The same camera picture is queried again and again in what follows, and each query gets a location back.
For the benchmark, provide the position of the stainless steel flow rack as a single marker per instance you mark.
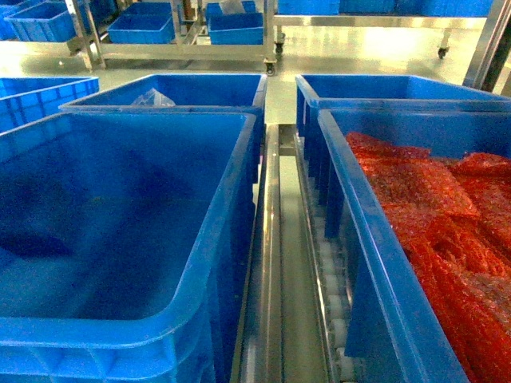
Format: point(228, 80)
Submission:
point(297, 304)

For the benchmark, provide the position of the red bubble wrap bags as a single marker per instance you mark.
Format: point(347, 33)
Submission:
point(452, 219)

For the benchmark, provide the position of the clear plastic bag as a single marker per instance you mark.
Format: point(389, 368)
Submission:
point(154, 98)

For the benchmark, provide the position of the wheeled steel cart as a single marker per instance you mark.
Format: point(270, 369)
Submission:
point(96, 53)

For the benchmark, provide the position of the blue bin rear right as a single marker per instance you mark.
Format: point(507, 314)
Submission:
point(389, 92)

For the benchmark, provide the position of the blue bin with plastic bag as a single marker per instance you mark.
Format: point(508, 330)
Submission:
point(196, 92)

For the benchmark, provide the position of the blue bin far left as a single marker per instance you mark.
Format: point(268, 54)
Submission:
point(27, 99)

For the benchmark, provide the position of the empty blue bin front left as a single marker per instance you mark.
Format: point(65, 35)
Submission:
point(124, 246)

